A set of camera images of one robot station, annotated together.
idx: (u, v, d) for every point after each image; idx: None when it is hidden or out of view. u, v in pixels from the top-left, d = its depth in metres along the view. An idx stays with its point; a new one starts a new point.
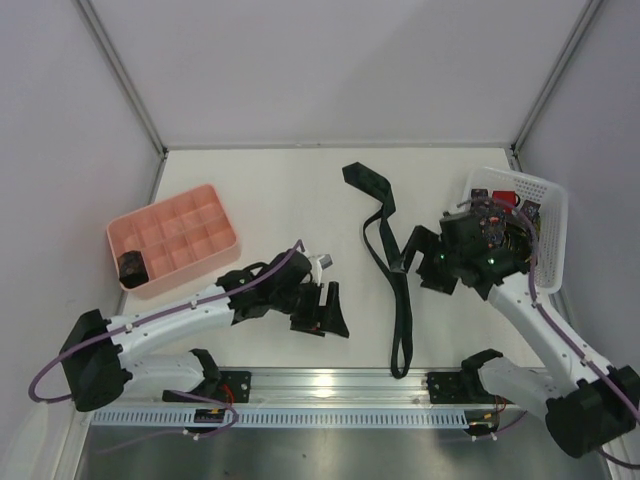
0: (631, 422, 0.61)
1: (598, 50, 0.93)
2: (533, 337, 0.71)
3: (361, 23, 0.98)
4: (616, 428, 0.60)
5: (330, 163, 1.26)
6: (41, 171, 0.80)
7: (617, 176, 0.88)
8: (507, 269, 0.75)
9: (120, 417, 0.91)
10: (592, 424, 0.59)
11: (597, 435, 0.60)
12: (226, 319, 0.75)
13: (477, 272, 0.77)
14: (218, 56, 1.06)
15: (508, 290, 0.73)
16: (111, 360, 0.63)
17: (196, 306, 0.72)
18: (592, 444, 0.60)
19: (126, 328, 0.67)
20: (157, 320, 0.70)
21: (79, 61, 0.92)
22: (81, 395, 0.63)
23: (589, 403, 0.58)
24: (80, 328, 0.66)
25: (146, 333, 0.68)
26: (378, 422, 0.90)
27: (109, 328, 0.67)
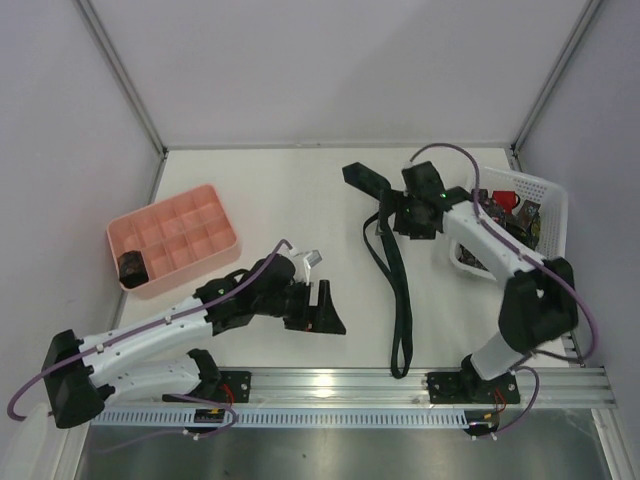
0: (572, 313, 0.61)
1: (598, 49, 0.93)
2: (479, 248, 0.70)
3: (361, 22, 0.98)
4: (563, 318, 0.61)
5: (331, 163, 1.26)
6: (41, 170, 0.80)
7: (617, 175, 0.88)
8: (456, 199, 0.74)
9: (121, 417, 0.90)
10: (532, 309, 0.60)
11: (545, 321, 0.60)
12: (204, 333, 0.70)
13: (431, 207, 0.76)
14: (218, 56, 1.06)
15: (456, 213, 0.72)
16: (80, 382, 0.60)
17: (171, 322, 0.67)
18: (543, 334, 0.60)
19: (97, 349, 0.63)
20: (129, 338, 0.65)
21: (80, 60, 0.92)
22: (60, 417, 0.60)
23: (523, 288, 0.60)
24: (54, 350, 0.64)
25: (118, 351, 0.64)
26: (378, 422, 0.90)
27: (82, 348, 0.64)
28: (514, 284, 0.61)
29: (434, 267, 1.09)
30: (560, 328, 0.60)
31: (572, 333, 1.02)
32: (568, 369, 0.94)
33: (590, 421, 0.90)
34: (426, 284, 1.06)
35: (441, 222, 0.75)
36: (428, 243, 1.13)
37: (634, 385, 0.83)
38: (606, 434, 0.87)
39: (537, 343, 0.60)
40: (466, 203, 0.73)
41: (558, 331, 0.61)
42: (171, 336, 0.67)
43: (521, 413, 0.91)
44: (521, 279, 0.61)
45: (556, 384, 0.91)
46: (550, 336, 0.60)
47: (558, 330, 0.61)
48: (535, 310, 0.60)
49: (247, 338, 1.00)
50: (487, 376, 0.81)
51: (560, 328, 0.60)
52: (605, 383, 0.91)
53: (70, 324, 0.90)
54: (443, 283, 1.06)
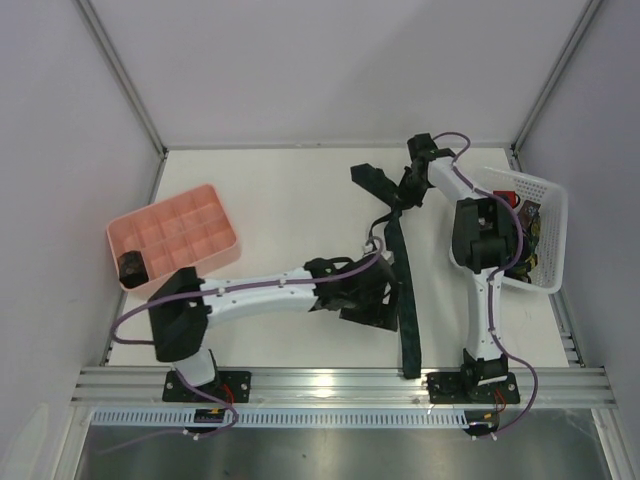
0: (507, 239, 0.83)
1: (598, 50, 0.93)
2: (448, 188, 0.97)
3: (361, 22, 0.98)
4: (499, 243, 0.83)
5: (331, 163, 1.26)
6: (40, 170, 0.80)
7: (617, 175, 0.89)
8: (440, 154, 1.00)
9: (120, 417, 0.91)
10: (471, 230, 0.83)
11: (482, 242, 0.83)
12: (307, 304, 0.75)
13: (422, 160, 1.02)
14: (217, 56, 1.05)
15: (437, 162, 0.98)
16: (198, 319, 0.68)
17: (284, 285, 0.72)
18: (478, 251, 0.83)
19: (218, 291, 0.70)
20: (248, 289, 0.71)
21: (79, 60, 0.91)
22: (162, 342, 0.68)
23: (467, 212, 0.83)
24: (177, 281, 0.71)
25: (234, 299, 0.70)
26: (379, 422, 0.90)
27: (202, 287, 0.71)
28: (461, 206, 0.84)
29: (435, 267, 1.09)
30: (494, 249, 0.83)
31: (572, 333, 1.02)
32: (568, 369, 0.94)
33: (590, 421, 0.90)
34: (428, 285, 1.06)
35: (426, 173, 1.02)
36: (430, 243, 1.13)
37: (634, 385, 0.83)
38: (606, 434, 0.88)
39: (474, 259, 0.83)
40: (446, 157, 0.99)
41: (494, 252, 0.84)
42: (280, 299, 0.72)
43: (517, 414, 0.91)
44: (467, 204, 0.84)
45: (555, 383, 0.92)
46: (485, 254, 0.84)
47: (494, 251, 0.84)
48: (473, 232, 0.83)
49: (249, 336, 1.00)
50: (474, 356, 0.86)
51: (495, 249, 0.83)
52: (605, 383, 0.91)
53: (71, 324, 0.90)
54: (444, 283, 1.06)
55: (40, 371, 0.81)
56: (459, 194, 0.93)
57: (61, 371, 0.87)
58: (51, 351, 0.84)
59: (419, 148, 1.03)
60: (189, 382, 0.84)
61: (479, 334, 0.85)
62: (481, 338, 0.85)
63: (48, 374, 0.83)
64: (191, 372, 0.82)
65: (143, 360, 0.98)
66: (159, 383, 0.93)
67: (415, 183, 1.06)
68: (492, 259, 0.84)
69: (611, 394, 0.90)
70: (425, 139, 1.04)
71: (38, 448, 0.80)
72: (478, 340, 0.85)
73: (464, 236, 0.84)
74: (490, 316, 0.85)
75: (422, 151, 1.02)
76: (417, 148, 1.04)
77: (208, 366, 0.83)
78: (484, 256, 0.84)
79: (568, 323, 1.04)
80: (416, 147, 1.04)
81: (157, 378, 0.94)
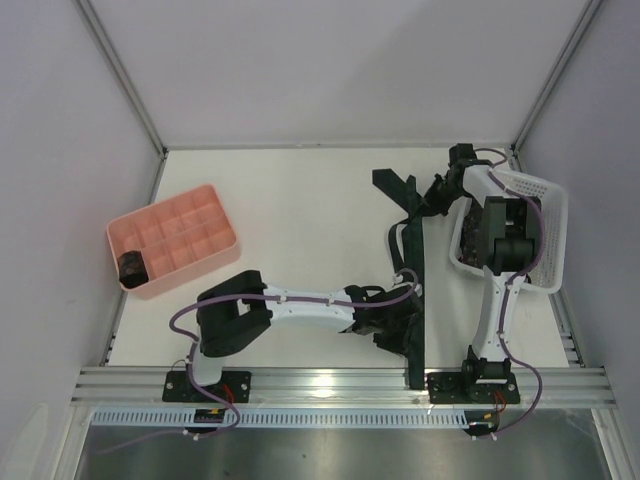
0: (533, 244, 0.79)
1: (597, 50, 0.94)
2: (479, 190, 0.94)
3: (361, 23, 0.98)
4: (524, 247, 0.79)
5: (331, 163, 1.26)
6: (41, 171, 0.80)
7: (617, 175, 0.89)
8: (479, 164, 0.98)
9: (120, 417, 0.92)
10: (496, 228, 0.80)
11: (506, 243, 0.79)
12: (342, 326, 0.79)
13: (459, 168, 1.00)
14: (218, 56, 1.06)
15: (473, 168, 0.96)
16: (260, 320, 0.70)
17: (331, 303, 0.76)
18: (501, 251, 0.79)
19: (280, 298, 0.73)
20: (304, 303, 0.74)
21: (79, 61, 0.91)
22: (215, 338, 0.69)
23: (494, 209, 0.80)
24: (240, 282, 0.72)
25: (292, 309, 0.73)
26: (378, 422, 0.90)
27: (265, 291, 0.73)
28: (489, 201, 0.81)
29: (439, 266, 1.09)
30: (519, 253, 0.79)
31: (572, 333, 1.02)
32: (568, 369, 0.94)
33: (590, 421, 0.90)
34: (435, 284, 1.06)
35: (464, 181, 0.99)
36: (435, 242, 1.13)
37: (635, 385, 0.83)
38: (606, 434, 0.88)
39: (495, 258, 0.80)
40: (483, 165, 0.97)
41: (518, 256, 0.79)
42: (327, 315, 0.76)
43: (521, 414, 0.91)
44: (496, 200, 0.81)
45: (555, 384, 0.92)
46: (508, 256, 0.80)
47: (518, 255, 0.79)
48: (498, 231, 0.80)
49: None
50: (478, 355, 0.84)
51: (519, 253, 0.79)
52: (605, 383, 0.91)
53: (72, 325, 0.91)
54: (450, 282, 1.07)
55: (40, 372, 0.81)
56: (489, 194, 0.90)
57: (61, 371, 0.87)
58: (52, 351, 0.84)
59: (459, 157, 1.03)
60: (196, 379, 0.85)
61: (487, 334, 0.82)
62: (488, 339, 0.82)
63: (48, 375, 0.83)
64: (200, 369, 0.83)
65: (143, 360, 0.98)
66: (159, 383, 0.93)
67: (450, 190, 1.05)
68: (515, 263, 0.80)
69: (611, 394, 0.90)
70: (466, 149, 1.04)
71: (38, 448, 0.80)
72: (484, 342, 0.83)
73: (488, 233, 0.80)
74: (502, 317, 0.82)
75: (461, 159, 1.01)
76: (459, 156, 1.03)
77: (218, 369, 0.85)
78: (506, 258, 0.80)
79: (568, 323, 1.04)
80: (458, 156, 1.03)
81: (157, 377, 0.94)
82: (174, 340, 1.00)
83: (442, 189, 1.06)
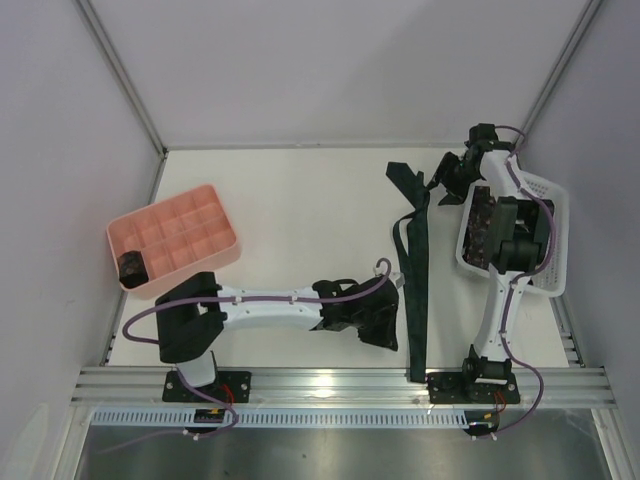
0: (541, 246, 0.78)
1: (598, 50, 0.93)
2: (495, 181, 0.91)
3: (361, 23, 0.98)
4: (531, 249, 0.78)
5: (332, 164, 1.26)
6: (40, 170, 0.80)
7: (617, 175, 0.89)
8: (500, 147, 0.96)
9: (120, 417, 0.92)
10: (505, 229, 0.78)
11: (512, 244, 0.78)
12: (311, 324, 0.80)
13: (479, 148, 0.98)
14: (217, 56, 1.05)
15: (492, 155, 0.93)
16: (212, 321, 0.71)
17: (294, 302, 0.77)
18: (506, 252, 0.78)
19: (235, 299, 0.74)
20: (263, 302, 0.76)
21: (79, 61, 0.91)
22: (174, 342, 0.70)
23: (506, 210, 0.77)
24: (195, 285, 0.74)
25: (249, 310, 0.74)
26: (379, 422, 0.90)
27: (220, 293, 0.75)
28: (501, 202, 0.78)
29: (441, 263, 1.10)
30: (525, 254, 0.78)
31: (572, 333, 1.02)
32: (568, 369, 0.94)
33: (590, 421, 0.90)
34: (440, 282, 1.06)
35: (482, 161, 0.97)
36: (439, 241, 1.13)
37: (635, 385, 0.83)
38: (606, 434, 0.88)
39: (500, 258, 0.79)
40: (503, 150, 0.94)
41: (523, 258, 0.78)
42: (290, 314, 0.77)
43: (523, 414, 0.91)
44: (509, 201, 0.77)
45: (556, 384, 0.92)
46: (513, 257, 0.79)
47: (523, 257, 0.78)
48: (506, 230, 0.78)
49: (248, 336, 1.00)
50: (479, 353, 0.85)
51: (525, 255, 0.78)
52: (605, 383, 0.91)
53: (72, 324, 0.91)
54: (454, 280, 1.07)
55: (40, 372, 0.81)
56: (503, 190, 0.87)
57: (61, 371, 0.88)
58: (51, 351, 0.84)
59: (479, 136, 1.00)
60: (187, 382, 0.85)
61: (488, 334, 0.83)
62: (489, 338, 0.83)
63: (48, 375, 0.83)
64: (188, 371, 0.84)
65: (143, 360, 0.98)
66: (158, 383, 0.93)
67: (469, 169, 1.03)
68: (520, 263, 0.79)
69: (611, 394, 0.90)
70: (487, 129, 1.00)
71: (38, 448, 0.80)
72: (486, 339, 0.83)
73: (495, 233, 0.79)
74: (505, 318, 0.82)
75: (480, 140, 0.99)
76: (477, 137, 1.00)
77: (210, 366, 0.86)
78: (512, 258, 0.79)
79: (568, 323, 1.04)
80: (476, 136, 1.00)
81: (157, 377, 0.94)
82: None
83: (461, 172, 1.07)
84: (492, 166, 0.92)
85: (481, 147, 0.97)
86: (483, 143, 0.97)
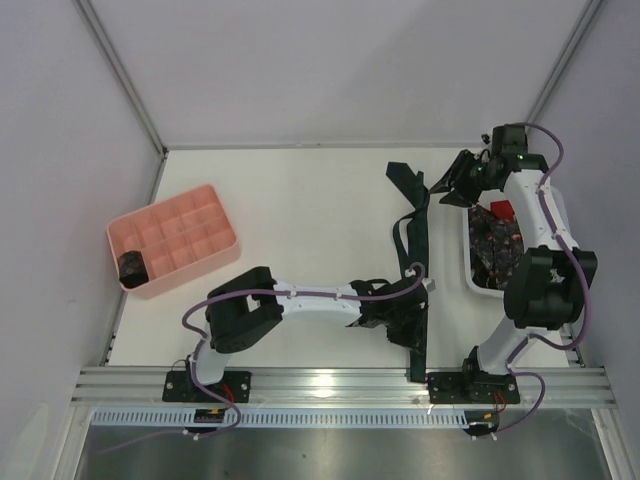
0: (577, 304, 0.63)
1: (598, 51, 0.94)
2: (523, 215, 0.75)
3: (361, 23, 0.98)
4: (563, 306, 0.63)
5: (332, 164, 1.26)
6: (40, 170, 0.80)
7: (617, 174, 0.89)
8: (529, 163, 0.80)
9: (120, 417, 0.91)
10: (533, 285, 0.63)
11: (541, 300, 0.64)
12: (350, 319, 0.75)
13: (504, 162, 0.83)
14: (218, 55, 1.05)
15: (522, 179, 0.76)
16: (271, 314, 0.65)
17: (338, 298, 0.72)
18: (534, 311, 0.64)
19: (289, 293, 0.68)
20: (312, 297, 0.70)
21: (79, 60, 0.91)
22: (226, 335, 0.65)
23: (536, 265, 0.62)
24: (249, 277, 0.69)
25: (302, 304, 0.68)
26: (379, 422, 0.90)
27: (276, 286, 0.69)
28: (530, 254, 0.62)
29: (438, 263, 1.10)
30: (557, 313, 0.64)
31: (572, 333, 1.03)
32: (568, 369, 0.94)
33: (590, 421, 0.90)
34: (441, 282, 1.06)
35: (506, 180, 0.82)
36: (439, 240, 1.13)
37: (635, 385, 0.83)
38: (606, 434, 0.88)
39: (525, 317, 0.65)
40: (536, 172, 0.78)
41: (553, 317, 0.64)
42: (334, 311, 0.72)
43: (524, 414, 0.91)
44: (541, 253, 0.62)
45: (556, 384, 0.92)
46: (540, 316, 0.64)
47: (552, 316, 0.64)
48: (536, 286, 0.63)
49: None
50: (482, 366, 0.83)
51: (555, 314, 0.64)
52: (605, 383, 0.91)
53: (72, 324, 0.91)
54: (455, 281, 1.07)
55: (40, 371, 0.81)
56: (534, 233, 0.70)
57: (61, 371, 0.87)
58: (52, 351, 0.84)
59: (504, 143, 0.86)
60: (197, 378, 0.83)
61: (496, 356, 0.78)
62: (495, 360, 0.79)
63: (48, 375, 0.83)
64: (204, 367, 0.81)
65: (143, 360, 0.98)
66: (159, 383, 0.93)
67: (489, 181, 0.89)
68: (548, 321, 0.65)
69: (611, 394, 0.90)
70: (515, 134, 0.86)
71: (38, 448, 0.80)
72: (491, 359, 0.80)
73: (521, 289, 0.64)
74: (514, 352, 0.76)
75: (506, 153, 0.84)
76: (504, 142, 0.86)
77: (218, 370, 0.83)
78: (540, 317, 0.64)
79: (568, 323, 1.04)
80: (503, 140, 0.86)
81: (157, 377, 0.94)
82: (174, 340, 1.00)
83: (478, 176, 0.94)
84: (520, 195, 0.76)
85: (507, 160, 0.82)
86: (511, 155, 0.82)
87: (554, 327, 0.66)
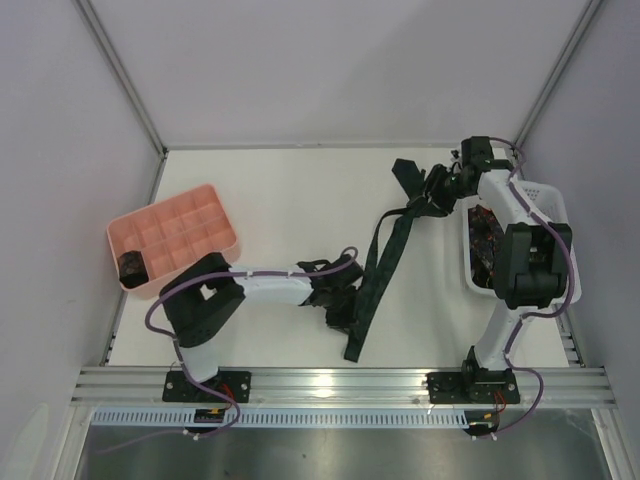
0: (563, 277, 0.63)
1: (598, 51, 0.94)
2: (500, 205, 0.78)
3: (360, 23, 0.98)
4: (551, 280, 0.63)
5: (332, 164, 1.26)
6: (40, 170, 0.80)
7: (617, 175, 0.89)
8: (497, 167, 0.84)
9: (120, 417, 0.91)
10: (517, 259, 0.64)
11: (529, 275, 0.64)
12: (301, 297, 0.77)
13: (473, 169, 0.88)
14: (218, 55, 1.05)
15: (491, 176, 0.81)
16: (229, 297, 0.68)
17: (291, 276, 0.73)
18: (523, 287, 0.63)
19: (246, 273, 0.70)
20: (267, 276, 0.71)
21: (79, 60, 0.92)
22: (190, 324, 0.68)
23: (517, 238, 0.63)
24: (203, 264, 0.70)
25: (260, 284, 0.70)
26: (379, 422, 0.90)
27: (230, 270, 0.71)
28: (511, 229, 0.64)
29: (437, 263, 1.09)
30: (545, 287, 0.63)
31: (571, 333, 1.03)
32: (568, 369, 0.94)
33: (590, 421, 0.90)
34: (441, 282, 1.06)
35: (478, 183, 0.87)
36: (439, 240, 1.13)
37: (635, 385, 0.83)
38: (606, 434, 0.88)
39: (516, 294, 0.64)
40: (503, 171, 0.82)
41: (541, 292, 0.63)
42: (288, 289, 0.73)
43: (523, 414, 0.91)
44: (520, 228, 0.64)
45: (556, 384, 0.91)
46: (529, 293, 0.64)
47: (540, 291, 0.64)
48: (521, 261, 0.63)
49: (249, 336, 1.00)
50: (480, 363, 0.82)
51: (543, 288, 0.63)
52: (605, 383, 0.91)
53: (72, 324, 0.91)
54: (455, 280, 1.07)
55: (40, 371, 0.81)
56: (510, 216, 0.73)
57: (61, 371, 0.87)
58: (52, 351, 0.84)
59: (473, 154, 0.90)
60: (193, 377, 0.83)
61: (492, 350, 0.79)
62: (492, 354, 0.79)
63: (48, 375, 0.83)
64: (194, 365, 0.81)
65: (143, 360, 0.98)
66: (159, 384, 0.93)
67: (463, 187, 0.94)
68: (538, 298, 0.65)
69: (611, 394, 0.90)
70: (481, 144, 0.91)
71: (38, 448, 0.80)
72: (488, 355, 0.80)
73: (508, 265, 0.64)
74: (510, 343, 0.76)
75: (475, 159, 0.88)
76: (472, 153, 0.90)
77: (210, 365, 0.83)
78: (529, 294, 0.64)
79: (568, 323, 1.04)
80: (471, 151, 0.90)
81: (158, 377, 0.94)
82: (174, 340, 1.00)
83: (452, 185, 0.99)
84: (492, 188, 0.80)
85: (478, 169, 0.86)
86: (479, 161, 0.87)
87: (545, 304, 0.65)
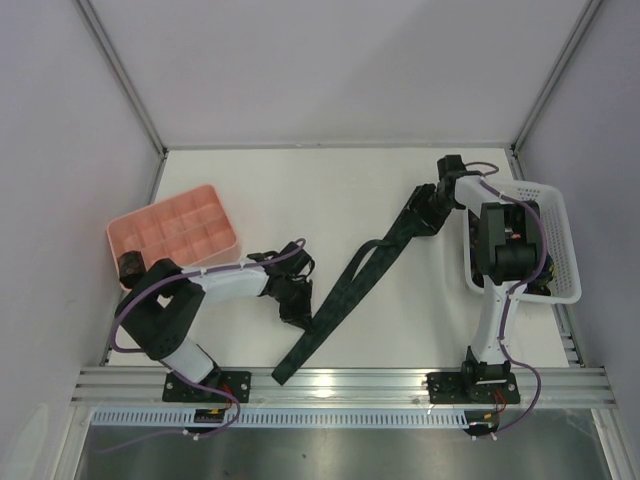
0: (539, 251, 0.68)
1: (597, 51, 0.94)
2: (475, 202, 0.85)
3: (360, 24, 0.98)
4: (529, 254, 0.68)
5: (331, 164, 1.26)
6: (39, 170, 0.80)
7: (617, 174, 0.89)
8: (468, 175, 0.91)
9: (120, 417, 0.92)
10: (496, 235, 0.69)
11: (508, 250, 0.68)
12: (258, 287, 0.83)
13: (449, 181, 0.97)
14: (217, 55, 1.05)
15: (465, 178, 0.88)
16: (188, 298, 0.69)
17: (244, 267, 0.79)
18: (503, 261, 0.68)
19: (201, 272, 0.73)
20: (222, 271, 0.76)
21: (80, 60, 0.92)
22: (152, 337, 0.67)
23: (494, 214, 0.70)
24: (156, 272, 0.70)
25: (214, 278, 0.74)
26: (379, 422, 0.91)
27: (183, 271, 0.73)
28: (486, 207, 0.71)
29: (437, 264, 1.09)
30: (523, 261, 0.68)
31: (572, 333, 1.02)
32: (567, 369, 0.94)
33: (590, 421, 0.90)
34: (440, 282, 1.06)
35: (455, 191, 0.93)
36: (438, 240, 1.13)
37: (635, 385, 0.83)
38: (606, 434, 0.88)
39: (498, 269, 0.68)
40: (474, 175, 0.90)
41: (521, 265, 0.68)
42: (245, 278, 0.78)
43: (520, 414, 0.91)
44: (495, 206, 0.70)
45: (556, 384, 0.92)
46: (510, 267, 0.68)
47: (521, 264, 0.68)
48: (499, 235, 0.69)
49: (248, 336, 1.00)
50: (477, 358, 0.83)
51: (522, 261, 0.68)
52: (605, 383, 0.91)
53: (72, 324, 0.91)
54: (454, 280, 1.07)
55: (41, 371, 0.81)
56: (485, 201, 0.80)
57: (62, 371, 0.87)
58: (51, 351, 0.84)
59: (448, 169, 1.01)
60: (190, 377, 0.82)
61: (486, 341, 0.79)
62: (488, 345, 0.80)
63: (49, 375, 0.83)
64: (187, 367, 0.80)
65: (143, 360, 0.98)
66: (159, 383, 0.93)
67: (443, 201, 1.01)
68: (518, 272, 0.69)
69: (611, 394, 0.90)
70: (454, 162, 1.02)
71: (38, 447, 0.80)
72: (484, 346, 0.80)
73: (487, 241, 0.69)
74: (503, 327, 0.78)
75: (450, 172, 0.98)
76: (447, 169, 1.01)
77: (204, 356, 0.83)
78: (510, 268, 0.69)
79: (568, 323, 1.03)
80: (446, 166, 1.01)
81: (159, 377, 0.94)
82: None
83: (434, 199, 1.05)
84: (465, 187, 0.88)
85: (453, 178, 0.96)
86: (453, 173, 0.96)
87: (525, 277, 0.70)
